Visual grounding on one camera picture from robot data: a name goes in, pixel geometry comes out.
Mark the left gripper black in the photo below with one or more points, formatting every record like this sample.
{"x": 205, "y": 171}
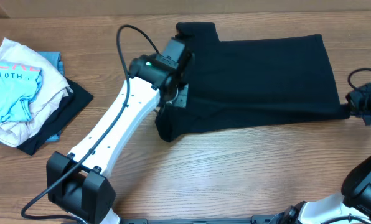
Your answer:
{"x": 181, "y": 100}

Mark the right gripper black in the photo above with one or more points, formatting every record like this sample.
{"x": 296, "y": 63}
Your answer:
{"x": 354, "y": 99}

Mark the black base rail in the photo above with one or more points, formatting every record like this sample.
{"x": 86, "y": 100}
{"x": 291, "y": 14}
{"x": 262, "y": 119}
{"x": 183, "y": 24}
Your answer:
{"x": 255, "y": 219}

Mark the black t-shirt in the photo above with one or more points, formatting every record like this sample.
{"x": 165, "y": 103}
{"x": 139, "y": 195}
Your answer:
{"x": 240, "y": 84}

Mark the beige folded garment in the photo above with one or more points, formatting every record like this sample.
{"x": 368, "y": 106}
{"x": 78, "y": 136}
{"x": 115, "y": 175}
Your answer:
{"x": 54, "y": 88}

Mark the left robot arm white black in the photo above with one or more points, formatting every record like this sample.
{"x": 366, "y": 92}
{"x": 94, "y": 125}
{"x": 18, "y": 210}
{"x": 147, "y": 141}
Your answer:
{"x": 78, "y": 182}

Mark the light blue printed t-shirt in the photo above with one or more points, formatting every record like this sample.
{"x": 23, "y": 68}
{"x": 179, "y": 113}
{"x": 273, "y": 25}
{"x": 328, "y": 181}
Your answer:
{"x": 19, "y": 86}

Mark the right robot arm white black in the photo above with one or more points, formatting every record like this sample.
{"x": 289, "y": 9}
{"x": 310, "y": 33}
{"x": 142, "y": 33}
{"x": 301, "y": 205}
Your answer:
{"x": 351, "y": 205}

